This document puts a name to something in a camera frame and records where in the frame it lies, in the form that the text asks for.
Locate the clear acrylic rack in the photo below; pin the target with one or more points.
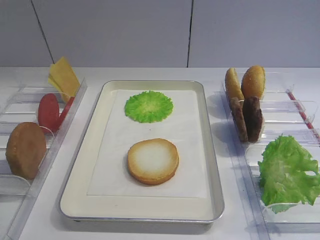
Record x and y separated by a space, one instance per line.
18 195
284 115

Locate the yellow cheese slices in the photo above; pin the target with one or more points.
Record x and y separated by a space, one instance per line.
62 77

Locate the brown meat patty left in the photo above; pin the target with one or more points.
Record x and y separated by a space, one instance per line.
238 117

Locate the metal baking tray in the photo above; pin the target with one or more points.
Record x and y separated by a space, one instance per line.
75 201

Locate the sesame bun slice left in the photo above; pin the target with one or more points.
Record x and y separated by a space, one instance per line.
232 85

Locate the clear acrylic rack right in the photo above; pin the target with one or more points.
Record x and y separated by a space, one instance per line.
284 115

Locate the brown bun slice left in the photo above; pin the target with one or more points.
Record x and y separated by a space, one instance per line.
25 150

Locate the clear acrylic rack left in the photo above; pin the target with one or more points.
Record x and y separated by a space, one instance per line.
18 195

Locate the leafy green lettuce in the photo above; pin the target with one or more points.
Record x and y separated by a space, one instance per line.
289 175

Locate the round green lettuce piece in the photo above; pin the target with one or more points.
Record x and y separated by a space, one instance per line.
148 107

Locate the toasted bottom bun slice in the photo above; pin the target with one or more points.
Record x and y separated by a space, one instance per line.
153 161

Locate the red tomato slice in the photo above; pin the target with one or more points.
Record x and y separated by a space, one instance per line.
65 111
48 112

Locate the sesame bun top right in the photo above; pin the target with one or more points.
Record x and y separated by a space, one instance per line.
253 82

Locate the dark meat patty right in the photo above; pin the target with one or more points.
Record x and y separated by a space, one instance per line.
253 118

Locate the white parchment paper sheet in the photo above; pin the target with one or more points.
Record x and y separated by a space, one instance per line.
182 128

